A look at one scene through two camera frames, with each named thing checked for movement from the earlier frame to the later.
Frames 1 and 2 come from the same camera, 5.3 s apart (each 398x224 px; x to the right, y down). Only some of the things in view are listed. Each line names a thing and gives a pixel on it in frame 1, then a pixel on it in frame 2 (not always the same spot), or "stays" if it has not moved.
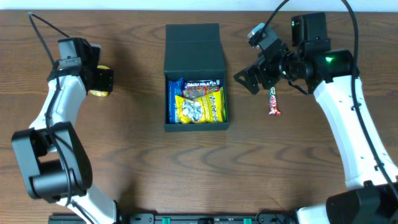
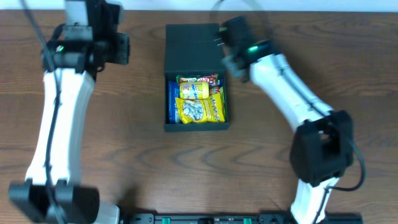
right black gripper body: x=259 y=72 to x=234 y=28
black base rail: x=180 y=218 stays
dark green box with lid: x=194 y=51 stays
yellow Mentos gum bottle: x=98 y=93 to x=194 y=90
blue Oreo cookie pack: x=175 y=88 stays
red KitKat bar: x=273 y=109 to x=202 y=78
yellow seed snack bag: x=206 y=108 stays
